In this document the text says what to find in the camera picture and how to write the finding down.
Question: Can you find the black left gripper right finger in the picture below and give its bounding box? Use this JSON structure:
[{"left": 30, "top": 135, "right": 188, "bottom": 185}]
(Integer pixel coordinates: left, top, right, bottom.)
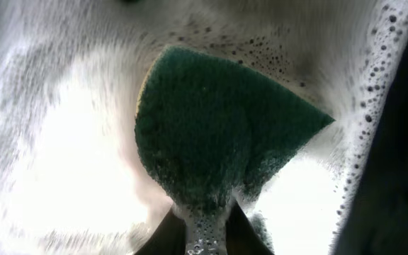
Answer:
[{"left": 225, "top": 202, "right": 273, "bottom": 255}]

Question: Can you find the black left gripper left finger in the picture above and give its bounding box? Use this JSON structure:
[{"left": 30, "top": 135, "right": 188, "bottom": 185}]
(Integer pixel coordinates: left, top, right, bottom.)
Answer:
[{"left": 135, "top": 208, "right": 186, "bottom": 255}]

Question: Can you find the green and yellow sponge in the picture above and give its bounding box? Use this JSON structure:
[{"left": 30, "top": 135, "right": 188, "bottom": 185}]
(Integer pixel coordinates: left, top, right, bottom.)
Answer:
[{"left": 135, "top": 46, "right": 333, "bottom": 213}]

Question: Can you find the black rectangular soapy water tray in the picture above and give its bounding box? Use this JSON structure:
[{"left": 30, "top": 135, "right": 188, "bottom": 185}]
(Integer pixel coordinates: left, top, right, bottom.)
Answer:
[{"left": 0, "top": 0, "right": 408, "bottom": 254}]

